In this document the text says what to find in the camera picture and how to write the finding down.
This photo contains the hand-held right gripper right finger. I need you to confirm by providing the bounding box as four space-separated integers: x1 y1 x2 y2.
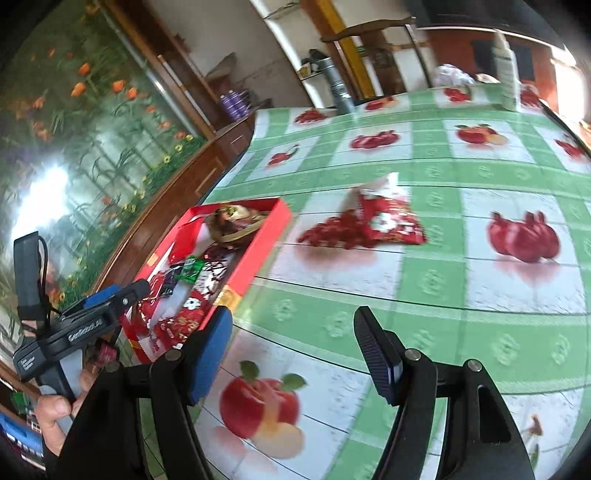
353 305 536 480

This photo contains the large red snack packet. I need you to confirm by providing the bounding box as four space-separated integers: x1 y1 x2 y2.
152 310 206 354

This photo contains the white plastic bottle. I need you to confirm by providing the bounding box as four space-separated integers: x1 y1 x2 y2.
492 28 520 112

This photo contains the red white patterned candy packet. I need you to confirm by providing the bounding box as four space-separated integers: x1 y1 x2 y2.
199 244 232 298

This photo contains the grey metal flashlight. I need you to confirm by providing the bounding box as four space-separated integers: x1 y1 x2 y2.
323 58 357 114

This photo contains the brown gold snack packet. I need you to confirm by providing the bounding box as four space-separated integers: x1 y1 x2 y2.
204 204 267 244

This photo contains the wooden chair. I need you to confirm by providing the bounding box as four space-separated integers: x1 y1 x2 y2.
321 16 435 100

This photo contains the person's left hand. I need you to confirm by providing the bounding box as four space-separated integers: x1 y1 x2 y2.
37 369 100 455

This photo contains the black snack packet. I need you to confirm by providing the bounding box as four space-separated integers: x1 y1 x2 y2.
161 265 185 296

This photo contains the low wooden cabinet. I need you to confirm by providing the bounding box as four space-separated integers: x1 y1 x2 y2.
203 111 259 158

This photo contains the pink white snack packet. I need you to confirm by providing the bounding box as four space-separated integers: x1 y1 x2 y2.
355 172 411 200

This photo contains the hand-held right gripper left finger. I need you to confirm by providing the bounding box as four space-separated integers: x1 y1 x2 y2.
44 307 234 480

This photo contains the small red flower packet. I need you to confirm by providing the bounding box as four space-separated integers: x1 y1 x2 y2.
357 195 428 248

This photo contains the green candy packet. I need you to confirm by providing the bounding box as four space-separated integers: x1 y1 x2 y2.
177 257 206 283

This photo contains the flower wall mural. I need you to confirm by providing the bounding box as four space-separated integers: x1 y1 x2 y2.
0 0 208 324

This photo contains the green checked fruit tablecloth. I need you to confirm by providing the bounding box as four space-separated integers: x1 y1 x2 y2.
139 85 591 480

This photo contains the red gift box tray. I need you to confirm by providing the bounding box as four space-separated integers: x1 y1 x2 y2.
121 198 293 366

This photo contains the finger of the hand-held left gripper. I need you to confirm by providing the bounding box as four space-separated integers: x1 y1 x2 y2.
69 285 122 312
107 279 151 317

